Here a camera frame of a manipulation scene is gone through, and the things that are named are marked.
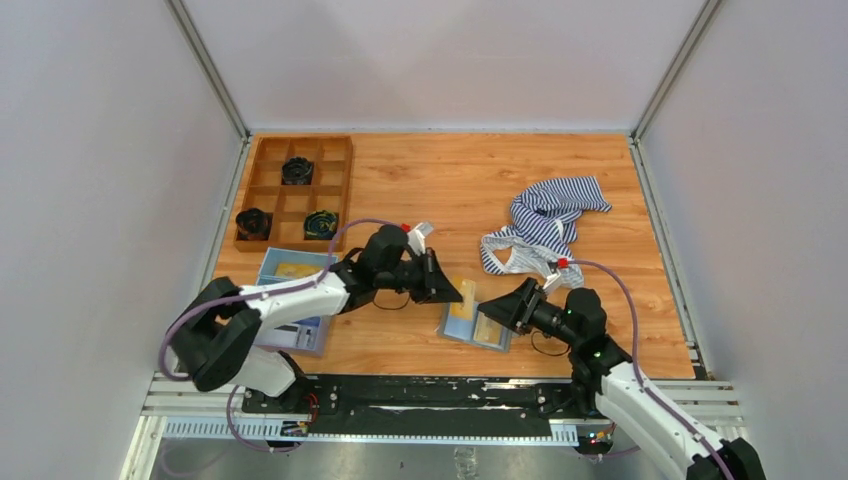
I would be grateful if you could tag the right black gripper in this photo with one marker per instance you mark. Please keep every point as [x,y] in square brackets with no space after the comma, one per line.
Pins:
[515,308]

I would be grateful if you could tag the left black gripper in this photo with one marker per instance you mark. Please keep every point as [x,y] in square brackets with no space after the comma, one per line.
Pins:
[434,285]

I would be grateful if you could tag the gold credit card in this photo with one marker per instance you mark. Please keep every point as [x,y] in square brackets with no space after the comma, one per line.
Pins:
[488,332]
[466,299]

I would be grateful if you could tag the grey card holder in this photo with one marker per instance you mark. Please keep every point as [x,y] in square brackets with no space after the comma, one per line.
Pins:
[463,323]

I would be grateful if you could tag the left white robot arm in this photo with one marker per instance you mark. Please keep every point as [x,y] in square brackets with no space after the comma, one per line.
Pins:
[214,339]

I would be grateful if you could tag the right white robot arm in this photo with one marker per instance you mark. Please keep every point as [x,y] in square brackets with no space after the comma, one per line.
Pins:
[607,380]

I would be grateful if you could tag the gold credit card in holder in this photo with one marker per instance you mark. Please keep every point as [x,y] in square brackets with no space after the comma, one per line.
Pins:
[488,332]

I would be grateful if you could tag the striped blue white cloth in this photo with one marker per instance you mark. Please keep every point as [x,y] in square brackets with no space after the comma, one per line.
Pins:
[542,226]

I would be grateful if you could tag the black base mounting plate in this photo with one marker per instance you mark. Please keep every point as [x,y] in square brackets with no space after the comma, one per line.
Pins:
[428,406]

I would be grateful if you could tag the blue green rolled belt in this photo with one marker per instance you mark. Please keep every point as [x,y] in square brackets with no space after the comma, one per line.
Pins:
[320,225]

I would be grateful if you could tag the light blue box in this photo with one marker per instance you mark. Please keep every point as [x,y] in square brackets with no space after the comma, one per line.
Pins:
[307,336]

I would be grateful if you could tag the black rolled belt top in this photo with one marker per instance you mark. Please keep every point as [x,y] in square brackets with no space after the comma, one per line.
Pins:
[297,171]

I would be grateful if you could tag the black rolled belt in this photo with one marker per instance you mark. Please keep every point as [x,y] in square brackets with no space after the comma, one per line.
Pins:
[297,171]
[253,224]

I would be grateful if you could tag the black rolled belt left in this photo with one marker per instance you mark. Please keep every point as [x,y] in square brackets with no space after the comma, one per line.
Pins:
[253,224]

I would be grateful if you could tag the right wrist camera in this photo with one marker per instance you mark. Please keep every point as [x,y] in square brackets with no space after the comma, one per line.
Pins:
[554,280]

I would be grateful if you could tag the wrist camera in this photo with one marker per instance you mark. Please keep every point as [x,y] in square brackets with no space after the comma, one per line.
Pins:
[554,280]
[417,236]

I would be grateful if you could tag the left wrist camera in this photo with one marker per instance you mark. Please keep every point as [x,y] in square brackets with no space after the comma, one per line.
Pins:
[417,236]

